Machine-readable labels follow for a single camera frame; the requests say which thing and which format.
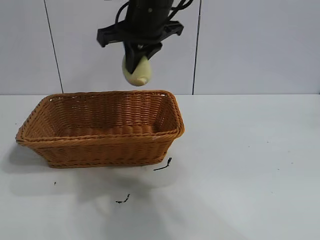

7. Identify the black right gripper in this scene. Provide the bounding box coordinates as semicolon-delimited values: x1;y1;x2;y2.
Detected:
96;8;185;74

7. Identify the pale yellow fruit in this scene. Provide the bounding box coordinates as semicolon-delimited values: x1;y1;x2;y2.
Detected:
121;54;153;88

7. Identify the brown woven wicker basket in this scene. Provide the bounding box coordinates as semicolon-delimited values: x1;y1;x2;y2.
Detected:
15;89;186;169

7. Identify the long black thread scrap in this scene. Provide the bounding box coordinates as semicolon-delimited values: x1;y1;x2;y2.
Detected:
153;157;173;172

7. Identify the dotted black thread scrap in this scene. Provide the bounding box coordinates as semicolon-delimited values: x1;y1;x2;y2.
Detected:
115;193;131;204

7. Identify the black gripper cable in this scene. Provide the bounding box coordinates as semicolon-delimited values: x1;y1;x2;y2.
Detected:
168;0;195;20
114;1;132;26

